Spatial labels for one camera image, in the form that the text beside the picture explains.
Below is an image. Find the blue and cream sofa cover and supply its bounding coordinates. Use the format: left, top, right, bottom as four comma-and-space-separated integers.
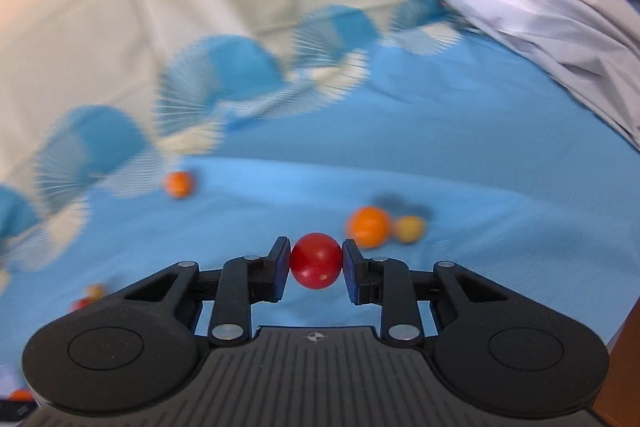
1, 0, 639, 377

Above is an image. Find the small orange with stem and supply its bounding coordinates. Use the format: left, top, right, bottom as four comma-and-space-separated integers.
346, 206, 392, 249

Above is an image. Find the tan longan beside tomato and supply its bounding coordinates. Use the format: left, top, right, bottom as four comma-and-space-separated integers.
85, 283, 106, 301

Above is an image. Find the tan longan fruit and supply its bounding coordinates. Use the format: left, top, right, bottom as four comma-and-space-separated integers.
393, 215, 426, 244

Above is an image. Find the small orange fruit far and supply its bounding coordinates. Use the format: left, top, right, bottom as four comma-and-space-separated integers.
164, 171, 195, 199

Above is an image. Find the small orange fruit edge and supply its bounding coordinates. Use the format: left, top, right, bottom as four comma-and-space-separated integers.
9, 389, 35, 402

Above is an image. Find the red cherry tomato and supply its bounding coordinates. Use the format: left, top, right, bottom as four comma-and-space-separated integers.
70, 297, 94, 312
290, 232, 343, 291

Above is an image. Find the red cherry tomato on cloth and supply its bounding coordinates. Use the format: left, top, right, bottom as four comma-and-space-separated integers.
70, 297, 94, 312

